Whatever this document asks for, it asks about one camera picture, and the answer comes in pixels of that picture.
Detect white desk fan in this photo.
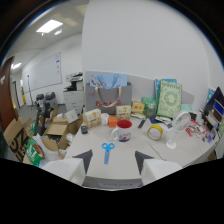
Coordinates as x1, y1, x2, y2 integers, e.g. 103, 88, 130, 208
165, 110, 192, 150

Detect white mug red rim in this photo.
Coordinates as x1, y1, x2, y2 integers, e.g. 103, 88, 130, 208
110, 119, 133, 143

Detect yellow small box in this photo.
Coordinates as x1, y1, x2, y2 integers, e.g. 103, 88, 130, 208
131, 100, 146, 115

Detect clear glass jar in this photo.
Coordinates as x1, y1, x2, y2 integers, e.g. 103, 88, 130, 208
145, 102, 157, 120

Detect yellow tape roll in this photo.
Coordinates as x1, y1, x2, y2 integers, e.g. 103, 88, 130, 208
146, 124, 164, 141

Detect printed cardboard box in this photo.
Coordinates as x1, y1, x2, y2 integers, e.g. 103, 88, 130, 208
3, 116, 34, 163

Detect white printer copier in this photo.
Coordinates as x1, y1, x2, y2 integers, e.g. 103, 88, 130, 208
62, 71, 85, 115

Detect whiteboard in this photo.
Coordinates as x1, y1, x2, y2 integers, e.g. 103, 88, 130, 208
21, 51, 63, 94

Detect cream printed box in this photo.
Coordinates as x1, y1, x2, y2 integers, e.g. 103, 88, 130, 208
82, 108, 103, 130
115, 105, 132, 122

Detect white stick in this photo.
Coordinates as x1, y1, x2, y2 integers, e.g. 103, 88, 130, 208
144, 138, 167, 162

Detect green white bag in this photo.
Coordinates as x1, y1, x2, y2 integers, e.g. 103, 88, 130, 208
25, 137, 47, 167

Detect brown door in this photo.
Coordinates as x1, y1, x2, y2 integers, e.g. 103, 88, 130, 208
0, 55, 20, 133

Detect green patterned box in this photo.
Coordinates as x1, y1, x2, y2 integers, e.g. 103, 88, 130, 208
156, 79, 184, 120

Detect blue scissors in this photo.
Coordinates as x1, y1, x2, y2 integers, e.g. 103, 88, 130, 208
101, 142, 116, 165

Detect black remote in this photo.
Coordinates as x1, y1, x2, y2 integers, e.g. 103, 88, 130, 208
137, 119, 147, 130

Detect open cardboard box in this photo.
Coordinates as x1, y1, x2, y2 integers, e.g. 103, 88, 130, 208
42, 112, 84, 151

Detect black office chair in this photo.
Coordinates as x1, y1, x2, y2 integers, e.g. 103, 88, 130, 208
34, 91, 59, 118

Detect ceiling light panel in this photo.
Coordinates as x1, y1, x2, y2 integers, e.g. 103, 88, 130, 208
35, 19, 64, 34

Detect orange cube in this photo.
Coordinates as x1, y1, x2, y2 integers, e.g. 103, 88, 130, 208
108, 116, 119, 128

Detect grey paper bag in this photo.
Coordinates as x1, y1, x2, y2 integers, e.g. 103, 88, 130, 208
85, 82, 133, 116

